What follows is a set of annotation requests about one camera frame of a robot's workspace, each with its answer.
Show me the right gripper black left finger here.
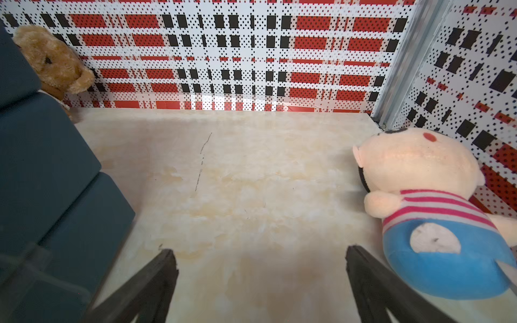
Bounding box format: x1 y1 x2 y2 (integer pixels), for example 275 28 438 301
82 249 179 322

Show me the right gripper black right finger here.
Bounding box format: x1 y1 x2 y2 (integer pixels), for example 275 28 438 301
345 245 454 323

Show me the teal drawer cabinet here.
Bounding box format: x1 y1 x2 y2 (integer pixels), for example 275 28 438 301
1 31 135 322

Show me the pig plush toy striped shirt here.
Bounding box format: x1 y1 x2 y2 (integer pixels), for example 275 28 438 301
353 128 516 300

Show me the brown teddy bear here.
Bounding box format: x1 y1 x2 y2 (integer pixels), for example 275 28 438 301
13 25 95 100

